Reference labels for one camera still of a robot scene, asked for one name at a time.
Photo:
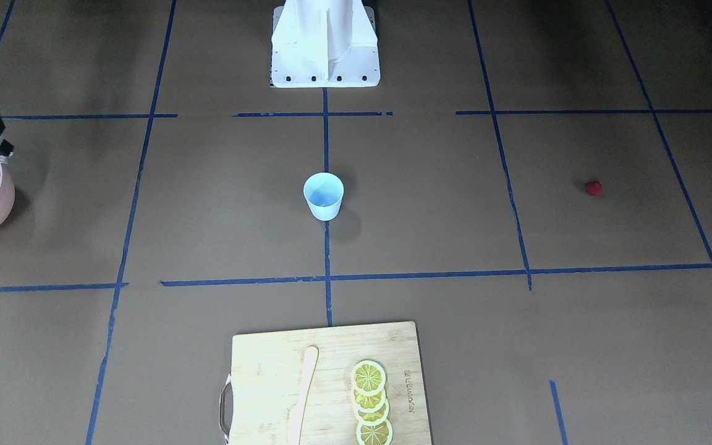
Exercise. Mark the light blue cup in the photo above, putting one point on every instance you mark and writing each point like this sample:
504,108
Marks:
323,194

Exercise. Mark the yellow plastic knife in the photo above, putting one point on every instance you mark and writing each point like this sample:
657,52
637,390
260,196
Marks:
296,414

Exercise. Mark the wooden cutting board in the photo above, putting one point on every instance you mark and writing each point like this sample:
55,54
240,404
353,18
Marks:
263,384

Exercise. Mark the lemon slices row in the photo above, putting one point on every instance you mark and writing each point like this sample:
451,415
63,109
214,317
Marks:
370,403

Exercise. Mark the red strawberry on table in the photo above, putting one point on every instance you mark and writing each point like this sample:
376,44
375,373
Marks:
594,188

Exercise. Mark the white camera pole with base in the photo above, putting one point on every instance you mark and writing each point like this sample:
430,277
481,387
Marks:
324,44

